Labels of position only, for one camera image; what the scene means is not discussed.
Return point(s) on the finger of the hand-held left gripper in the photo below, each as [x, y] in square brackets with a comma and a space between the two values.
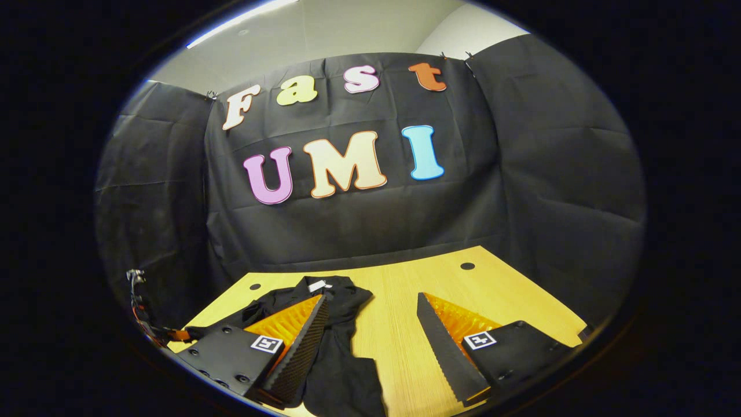
[180, 335]

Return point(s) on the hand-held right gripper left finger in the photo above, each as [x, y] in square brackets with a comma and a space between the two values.
[307, 344]

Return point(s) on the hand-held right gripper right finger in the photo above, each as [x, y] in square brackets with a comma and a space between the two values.
[443, 347]

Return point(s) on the black button shirt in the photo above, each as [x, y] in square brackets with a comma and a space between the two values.
[341, 376]

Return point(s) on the black backdrop cloth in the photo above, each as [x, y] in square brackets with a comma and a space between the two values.
[376, 231]

